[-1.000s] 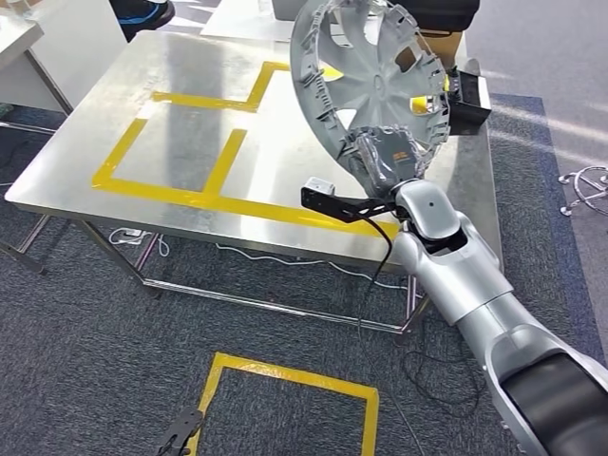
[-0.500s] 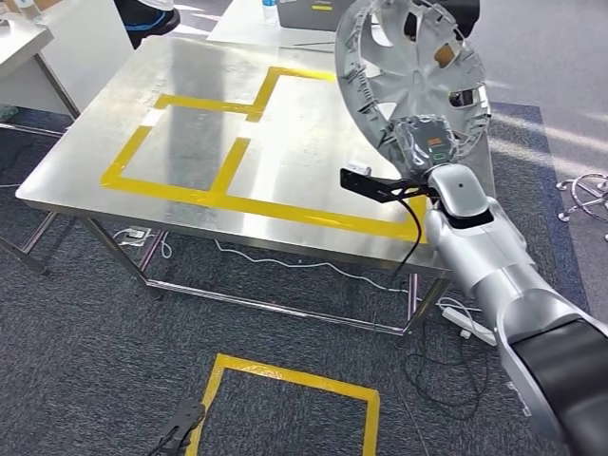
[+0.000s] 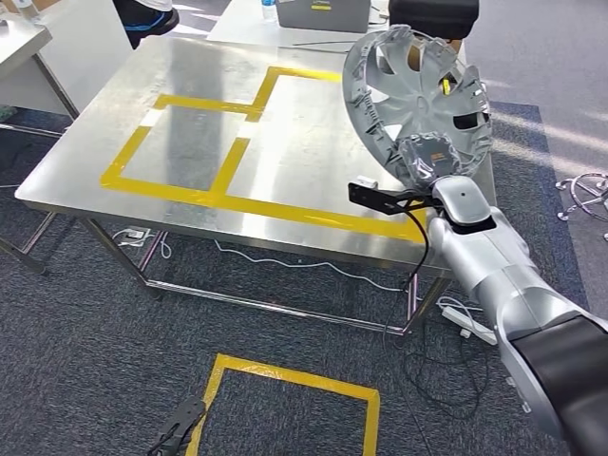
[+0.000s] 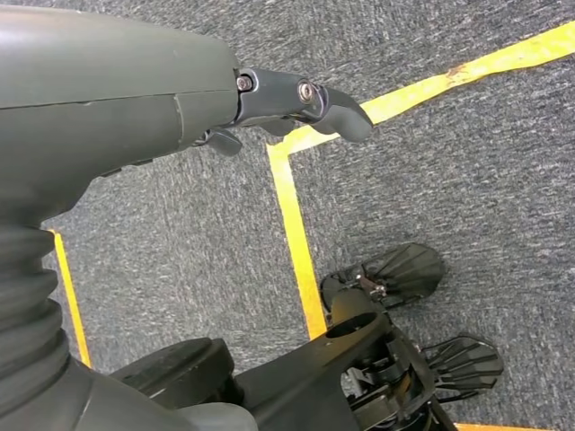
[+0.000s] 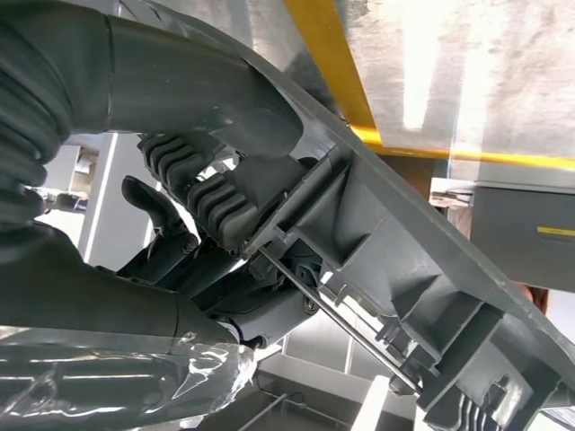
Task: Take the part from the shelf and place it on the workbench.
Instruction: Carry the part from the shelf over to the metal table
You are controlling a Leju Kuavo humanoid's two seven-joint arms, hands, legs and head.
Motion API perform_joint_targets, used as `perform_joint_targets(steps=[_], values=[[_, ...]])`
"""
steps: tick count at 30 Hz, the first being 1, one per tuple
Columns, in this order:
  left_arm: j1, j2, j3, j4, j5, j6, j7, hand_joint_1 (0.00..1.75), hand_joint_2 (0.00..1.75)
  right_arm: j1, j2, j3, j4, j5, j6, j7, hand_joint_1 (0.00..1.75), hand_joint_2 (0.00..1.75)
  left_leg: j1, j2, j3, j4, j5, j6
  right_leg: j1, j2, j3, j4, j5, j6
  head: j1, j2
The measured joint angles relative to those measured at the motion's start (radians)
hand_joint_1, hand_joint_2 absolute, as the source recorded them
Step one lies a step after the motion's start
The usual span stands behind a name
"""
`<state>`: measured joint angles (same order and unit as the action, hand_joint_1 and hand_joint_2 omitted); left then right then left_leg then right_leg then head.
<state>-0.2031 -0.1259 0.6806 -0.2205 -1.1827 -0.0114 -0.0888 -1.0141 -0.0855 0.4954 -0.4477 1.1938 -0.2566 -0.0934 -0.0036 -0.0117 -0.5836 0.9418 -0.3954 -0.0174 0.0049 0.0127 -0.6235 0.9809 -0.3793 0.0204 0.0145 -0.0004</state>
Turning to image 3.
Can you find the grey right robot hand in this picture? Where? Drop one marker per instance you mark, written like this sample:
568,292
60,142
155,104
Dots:
430,160

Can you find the silver wheel hubcap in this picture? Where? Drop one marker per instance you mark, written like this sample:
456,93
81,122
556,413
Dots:
418,100

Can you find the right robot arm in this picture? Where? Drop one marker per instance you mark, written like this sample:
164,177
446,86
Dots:
494,264

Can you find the steel workbench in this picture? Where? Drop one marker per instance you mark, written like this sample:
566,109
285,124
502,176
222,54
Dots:
294,145

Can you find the brown cardboard box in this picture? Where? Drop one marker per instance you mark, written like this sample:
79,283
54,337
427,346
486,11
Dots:
416,56

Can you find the black case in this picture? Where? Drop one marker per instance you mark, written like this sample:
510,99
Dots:
432,19

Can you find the grey equipment case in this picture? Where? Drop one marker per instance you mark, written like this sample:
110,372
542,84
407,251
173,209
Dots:
323,19

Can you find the clear water bottle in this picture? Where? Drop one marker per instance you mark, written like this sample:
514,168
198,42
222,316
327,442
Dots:
268,11

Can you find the white table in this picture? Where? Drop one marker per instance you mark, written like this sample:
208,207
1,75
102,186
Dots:
242,31

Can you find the small white power strip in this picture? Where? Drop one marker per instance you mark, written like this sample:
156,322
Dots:
133,234

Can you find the person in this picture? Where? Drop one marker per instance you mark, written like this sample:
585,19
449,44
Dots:
142,22

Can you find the white partition panel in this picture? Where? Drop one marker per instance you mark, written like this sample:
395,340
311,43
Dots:
81,56

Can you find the steel table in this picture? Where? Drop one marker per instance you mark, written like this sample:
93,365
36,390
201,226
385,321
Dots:
19,44

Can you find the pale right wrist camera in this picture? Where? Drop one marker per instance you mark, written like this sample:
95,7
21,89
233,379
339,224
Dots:
367,182

